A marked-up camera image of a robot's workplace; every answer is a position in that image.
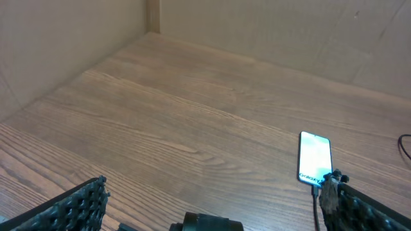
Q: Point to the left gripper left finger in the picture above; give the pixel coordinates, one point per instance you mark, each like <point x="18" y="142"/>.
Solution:
<point x="80" y="208"/>

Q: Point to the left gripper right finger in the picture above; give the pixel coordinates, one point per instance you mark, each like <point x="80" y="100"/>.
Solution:
<point x="345" y="208"/>

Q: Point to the blue Galaxy smartphone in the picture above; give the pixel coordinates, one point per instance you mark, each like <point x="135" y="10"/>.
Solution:
<point x="315" y="159"/>

